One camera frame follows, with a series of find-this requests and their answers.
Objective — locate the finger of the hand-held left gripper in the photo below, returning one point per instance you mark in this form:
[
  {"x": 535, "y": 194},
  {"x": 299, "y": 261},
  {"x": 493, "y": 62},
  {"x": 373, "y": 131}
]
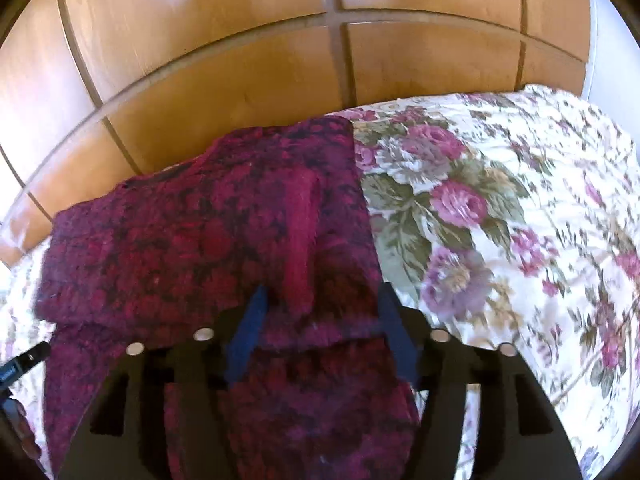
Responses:
[{"x": 35, "y": 354}]

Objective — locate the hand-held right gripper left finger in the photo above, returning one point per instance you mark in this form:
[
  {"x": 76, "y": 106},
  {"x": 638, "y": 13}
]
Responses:
[{"x": 247, "y": 330}]

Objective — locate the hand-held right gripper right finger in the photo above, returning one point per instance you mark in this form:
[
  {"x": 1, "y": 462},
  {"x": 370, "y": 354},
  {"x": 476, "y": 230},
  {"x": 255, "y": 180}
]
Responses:
[{"x": 397, "y": 345}]

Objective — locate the dark red floral knit pants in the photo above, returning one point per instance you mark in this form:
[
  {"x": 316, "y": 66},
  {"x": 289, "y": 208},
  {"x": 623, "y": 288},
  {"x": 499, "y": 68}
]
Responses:
[{"x": 200, "y": 220}]

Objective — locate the floral bedspread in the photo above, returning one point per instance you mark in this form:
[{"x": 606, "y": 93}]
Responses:
[{"x": 500, "y": 210}]

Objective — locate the wooden wardrobe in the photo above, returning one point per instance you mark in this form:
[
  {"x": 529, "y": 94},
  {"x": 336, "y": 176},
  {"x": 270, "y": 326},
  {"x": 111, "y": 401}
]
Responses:
[{"x": 200, "y": 60}]

